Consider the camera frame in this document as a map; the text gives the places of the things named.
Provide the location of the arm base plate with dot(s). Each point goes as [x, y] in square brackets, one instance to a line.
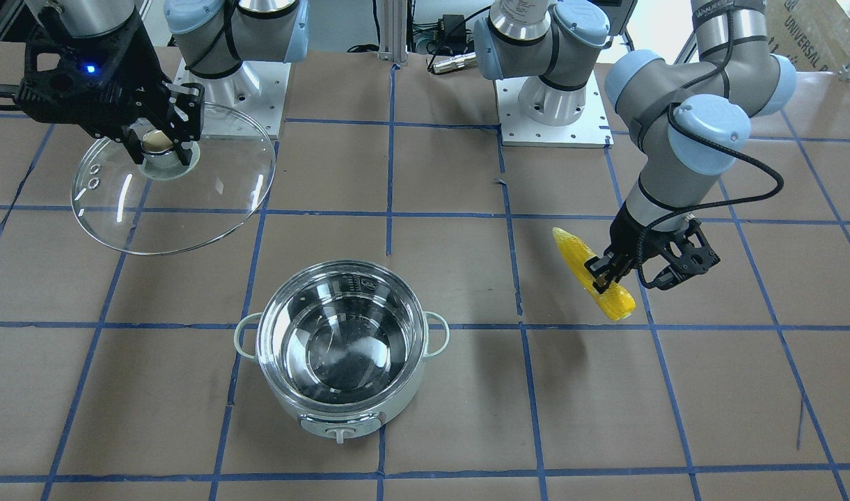
[553, 104]
[257, 89]

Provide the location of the brown paper table mat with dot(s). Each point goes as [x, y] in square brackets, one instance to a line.
[118, 378]

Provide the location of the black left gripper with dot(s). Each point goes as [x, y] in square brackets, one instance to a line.
[627, 236]

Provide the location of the glass pot lid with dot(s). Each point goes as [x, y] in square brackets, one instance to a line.
[162, 206]

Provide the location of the pale green cooking pot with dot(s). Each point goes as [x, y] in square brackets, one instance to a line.
[343, 345]

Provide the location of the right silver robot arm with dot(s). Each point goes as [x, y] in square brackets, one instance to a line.
[215, 37]

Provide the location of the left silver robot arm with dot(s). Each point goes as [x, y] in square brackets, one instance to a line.
[691, 120]

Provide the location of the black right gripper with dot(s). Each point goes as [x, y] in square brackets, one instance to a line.
[140, 64]

